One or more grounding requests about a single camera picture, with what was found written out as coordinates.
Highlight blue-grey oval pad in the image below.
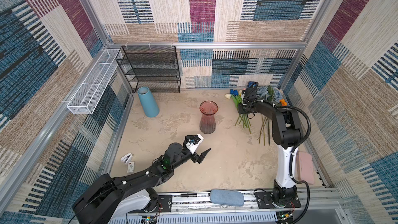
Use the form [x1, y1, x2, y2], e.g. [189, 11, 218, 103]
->
[209, 189, 245, 206]

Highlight orange artificial flower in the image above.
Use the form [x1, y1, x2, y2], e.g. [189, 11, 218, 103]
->
[279, 99, 288, 106]

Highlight pink rectangular pad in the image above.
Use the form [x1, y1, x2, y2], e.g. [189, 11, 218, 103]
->
[296, 151, 315, 185]

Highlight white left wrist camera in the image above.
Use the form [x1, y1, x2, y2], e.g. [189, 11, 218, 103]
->
[183, 134, 204, 155]

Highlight teal cylindrical vase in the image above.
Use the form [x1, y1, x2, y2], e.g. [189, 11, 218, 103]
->
[137, 87, 160, 118]

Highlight blue-grey artificial rose bunch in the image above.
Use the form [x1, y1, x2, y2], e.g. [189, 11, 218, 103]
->
[247, 82, 285, 145]

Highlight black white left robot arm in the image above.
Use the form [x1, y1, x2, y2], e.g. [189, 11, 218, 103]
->
[72, 143, 211, 224]

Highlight small white paper tags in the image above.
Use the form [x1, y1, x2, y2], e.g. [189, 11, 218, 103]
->
[121, 153, 135, 173]

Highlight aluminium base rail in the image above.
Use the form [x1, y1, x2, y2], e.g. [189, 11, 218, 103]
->
[110, 188, 350, 224]

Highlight black wire shelf rack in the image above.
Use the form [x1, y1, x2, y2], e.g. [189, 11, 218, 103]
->
[116, 46, 181, 93]

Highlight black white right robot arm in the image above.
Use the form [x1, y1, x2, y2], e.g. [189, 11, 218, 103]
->
[238, 87, 311, 208]

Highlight white wire mesh basket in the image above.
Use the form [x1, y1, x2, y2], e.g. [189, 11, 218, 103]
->
[67, 49, 119, 115]

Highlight red ribbed glass vase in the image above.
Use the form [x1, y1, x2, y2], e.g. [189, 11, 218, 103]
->
[200, 101, 218, 134]

